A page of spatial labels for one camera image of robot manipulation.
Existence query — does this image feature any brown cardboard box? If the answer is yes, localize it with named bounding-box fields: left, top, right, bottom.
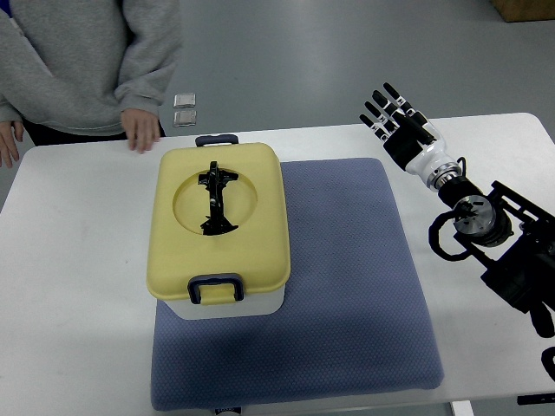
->
left=490, top=0, right=554, bottom=23

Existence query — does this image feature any black label under table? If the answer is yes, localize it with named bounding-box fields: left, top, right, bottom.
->
left=517, top=393, right=555, bottom=406

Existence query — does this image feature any upper silver floor plate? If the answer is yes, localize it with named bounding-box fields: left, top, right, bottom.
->
left=173, top=93, right=196, bottom=108

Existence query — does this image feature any silver floor plate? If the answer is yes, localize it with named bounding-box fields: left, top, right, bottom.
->
left=173, top=110, right=197, bottom=127
left=173, top=93, right=196, bottom=108

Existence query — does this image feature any person's right hand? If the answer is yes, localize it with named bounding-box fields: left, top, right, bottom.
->
left=0, top=121, right=24, bottom=168

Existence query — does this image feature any person in grey sweatshirt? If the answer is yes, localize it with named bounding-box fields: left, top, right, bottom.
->
left=1, top=1, right=181, bottom=136

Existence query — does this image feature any lower silver floor plate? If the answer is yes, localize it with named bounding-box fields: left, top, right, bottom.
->
left=173, top=110, right=197, bottom=127

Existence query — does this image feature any white storage box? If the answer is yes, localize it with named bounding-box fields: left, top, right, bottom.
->
left=161, top=285, right=285, bottom=320

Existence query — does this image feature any person's left hand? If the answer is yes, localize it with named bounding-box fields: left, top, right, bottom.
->
left=121, top=108, right=162, bottom=154

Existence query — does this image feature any yellow box lid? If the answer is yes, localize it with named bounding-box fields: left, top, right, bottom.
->
left=147, top=141, right=291, bottom=306

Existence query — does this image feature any blue padded mat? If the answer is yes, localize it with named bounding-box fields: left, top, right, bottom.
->
left=151, top=158, right=444, bottom=411

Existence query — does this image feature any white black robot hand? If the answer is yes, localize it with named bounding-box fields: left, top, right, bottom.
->
left=360, top=82, right=463, bottom=192

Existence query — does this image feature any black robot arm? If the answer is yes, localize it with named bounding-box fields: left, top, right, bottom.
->
left=428, top=157, right=554, bottom=339

